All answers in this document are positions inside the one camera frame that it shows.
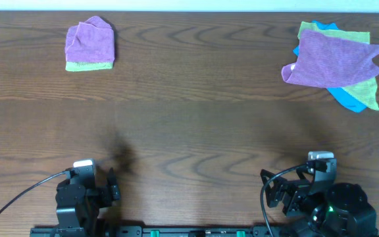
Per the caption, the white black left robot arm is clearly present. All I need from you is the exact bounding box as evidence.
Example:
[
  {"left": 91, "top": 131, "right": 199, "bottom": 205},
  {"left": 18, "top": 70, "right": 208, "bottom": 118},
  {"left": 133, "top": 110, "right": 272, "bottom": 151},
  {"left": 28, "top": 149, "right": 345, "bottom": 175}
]
[{"left": 50, "top": 165, "right": 120, "bottom": 237}]

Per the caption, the purple microfiber cloth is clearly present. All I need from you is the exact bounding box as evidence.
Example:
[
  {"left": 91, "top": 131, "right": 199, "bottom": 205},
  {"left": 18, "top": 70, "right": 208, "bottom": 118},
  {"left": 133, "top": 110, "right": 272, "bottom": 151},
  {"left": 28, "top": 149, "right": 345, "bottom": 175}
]
[{"left": 64, "top": 16, "right": 115, "bottom": 63}]

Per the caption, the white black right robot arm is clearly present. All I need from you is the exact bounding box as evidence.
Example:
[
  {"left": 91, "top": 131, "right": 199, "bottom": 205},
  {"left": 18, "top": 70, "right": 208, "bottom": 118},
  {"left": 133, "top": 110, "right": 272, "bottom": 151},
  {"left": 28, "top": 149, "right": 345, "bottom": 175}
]
[{"left": 260, "top": 165, "right": 379, "bottom": 237}]

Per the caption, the folded green cloth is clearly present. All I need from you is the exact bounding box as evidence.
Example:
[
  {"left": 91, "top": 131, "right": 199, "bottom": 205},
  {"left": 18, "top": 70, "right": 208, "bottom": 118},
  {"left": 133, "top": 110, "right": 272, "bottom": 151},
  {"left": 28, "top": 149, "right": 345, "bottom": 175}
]
[{"left": 65, "top": 62, "right": 113, "bottom": 72}]

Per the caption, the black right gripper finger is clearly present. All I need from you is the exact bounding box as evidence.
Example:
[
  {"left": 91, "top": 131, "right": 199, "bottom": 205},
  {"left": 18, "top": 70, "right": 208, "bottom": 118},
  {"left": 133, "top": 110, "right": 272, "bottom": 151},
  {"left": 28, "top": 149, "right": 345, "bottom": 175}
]
[
  {"left": 260, "top": 169, "right": 296, "bottom": 190},
  {"left": 264, "top": 183, "right": 285, "bottom": 208}
]

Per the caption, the green cloth in pile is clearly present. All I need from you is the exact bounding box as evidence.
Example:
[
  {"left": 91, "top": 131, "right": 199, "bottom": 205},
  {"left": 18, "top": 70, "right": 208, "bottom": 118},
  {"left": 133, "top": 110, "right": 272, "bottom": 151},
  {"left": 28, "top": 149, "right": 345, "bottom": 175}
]
[{"left": 297, "top": 20, "right": 379, "bottom": 112}]

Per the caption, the purple cloth in pile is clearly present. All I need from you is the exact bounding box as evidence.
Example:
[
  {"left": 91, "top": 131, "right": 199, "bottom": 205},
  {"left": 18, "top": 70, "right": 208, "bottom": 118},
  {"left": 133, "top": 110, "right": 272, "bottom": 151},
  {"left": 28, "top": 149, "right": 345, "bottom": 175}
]
[{"left": 281, "top": 30, "right": 379, "bottom": 88}]

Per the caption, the blue cloth in pile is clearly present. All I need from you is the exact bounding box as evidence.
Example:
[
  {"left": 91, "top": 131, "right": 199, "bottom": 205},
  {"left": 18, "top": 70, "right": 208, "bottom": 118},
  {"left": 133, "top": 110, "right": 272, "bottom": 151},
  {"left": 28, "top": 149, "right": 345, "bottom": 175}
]
[{"left": 293, "top": 20, "right": 368, "bottom": 114}]

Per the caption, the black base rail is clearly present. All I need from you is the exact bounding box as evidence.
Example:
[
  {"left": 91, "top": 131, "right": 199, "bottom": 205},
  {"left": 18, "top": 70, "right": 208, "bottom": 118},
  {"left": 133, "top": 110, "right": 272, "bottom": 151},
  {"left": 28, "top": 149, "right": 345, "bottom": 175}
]
[{"left": 30, "top": 224, "right": 292, "bottom": 237}]

